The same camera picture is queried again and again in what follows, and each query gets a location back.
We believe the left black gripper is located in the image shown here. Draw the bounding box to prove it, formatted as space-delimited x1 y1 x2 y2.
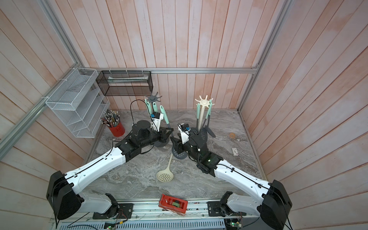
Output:
140 126 174 148

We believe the cream skimmer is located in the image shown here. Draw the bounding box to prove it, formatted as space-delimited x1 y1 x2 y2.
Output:
156 154 174 183
152 102 158 112
144 99 151 115

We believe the grey solid spoon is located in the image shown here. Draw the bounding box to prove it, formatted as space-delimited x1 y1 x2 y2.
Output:
145 99 153 116

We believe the grey skimmer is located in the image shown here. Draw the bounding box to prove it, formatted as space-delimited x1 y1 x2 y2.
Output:
160 105 188 160
205 99 216 138
200 106 209 128
196 103 201 129

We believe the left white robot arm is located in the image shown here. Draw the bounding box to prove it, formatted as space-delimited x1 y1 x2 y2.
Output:
46 120 173 220

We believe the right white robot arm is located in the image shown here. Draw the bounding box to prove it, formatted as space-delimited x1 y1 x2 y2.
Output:
171 124 292 230

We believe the dark grey utensil rack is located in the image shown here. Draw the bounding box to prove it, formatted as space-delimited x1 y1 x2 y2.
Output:
145 91 170 148

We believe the cream utensil rack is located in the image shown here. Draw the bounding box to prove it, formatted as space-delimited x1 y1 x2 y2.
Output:
195 96 216 138

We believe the small white label tag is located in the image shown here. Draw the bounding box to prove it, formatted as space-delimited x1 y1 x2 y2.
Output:
232 148 239 156

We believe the red pencil cup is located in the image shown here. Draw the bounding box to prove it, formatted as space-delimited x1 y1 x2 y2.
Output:
100 109 125 137

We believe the red tape dispenser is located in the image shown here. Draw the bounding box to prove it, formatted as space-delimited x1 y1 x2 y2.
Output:
158 194 188 216

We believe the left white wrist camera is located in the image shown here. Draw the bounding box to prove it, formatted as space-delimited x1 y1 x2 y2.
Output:
150 112 164 132

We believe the black mesh wall basket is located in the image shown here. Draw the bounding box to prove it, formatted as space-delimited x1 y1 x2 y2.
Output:
96 70 153 96

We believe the aluminium frame rail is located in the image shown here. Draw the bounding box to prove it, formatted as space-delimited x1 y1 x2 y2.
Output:
92 67 258 74

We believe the white wire mesh shelf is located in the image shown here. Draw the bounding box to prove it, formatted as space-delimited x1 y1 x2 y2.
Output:
46 68 110 139

